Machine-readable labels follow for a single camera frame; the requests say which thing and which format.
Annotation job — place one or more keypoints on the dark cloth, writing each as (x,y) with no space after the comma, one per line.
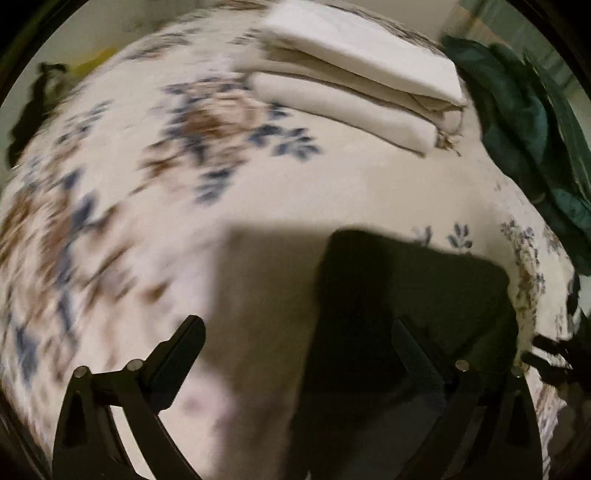
(34,110)

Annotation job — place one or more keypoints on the dark striped garment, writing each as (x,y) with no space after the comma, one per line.
(415,295)

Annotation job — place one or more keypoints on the yellow cloth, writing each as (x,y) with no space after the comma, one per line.
(97,61)

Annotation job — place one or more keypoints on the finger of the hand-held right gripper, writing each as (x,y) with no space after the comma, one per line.
(549,345)
(542,361)

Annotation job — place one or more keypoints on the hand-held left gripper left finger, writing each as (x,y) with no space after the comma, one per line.
(178,357)

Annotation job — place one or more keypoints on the green cloth pile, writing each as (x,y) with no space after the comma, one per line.
(521,115)

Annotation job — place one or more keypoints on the folded white cloth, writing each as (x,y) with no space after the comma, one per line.
(360,78)

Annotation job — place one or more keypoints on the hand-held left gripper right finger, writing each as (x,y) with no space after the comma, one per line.
(418,364)

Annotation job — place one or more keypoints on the floral bed sheet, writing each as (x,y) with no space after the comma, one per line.
(277,184)

